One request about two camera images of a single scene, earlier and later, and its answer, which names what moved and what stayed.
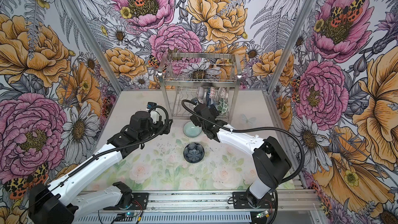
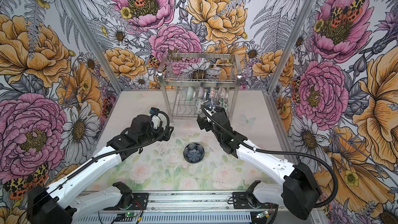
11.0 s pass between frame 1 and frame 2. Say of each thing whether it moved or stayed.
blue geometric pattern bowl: stayed
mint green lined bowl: moved
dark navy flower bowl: stayed
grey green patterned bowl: stayed
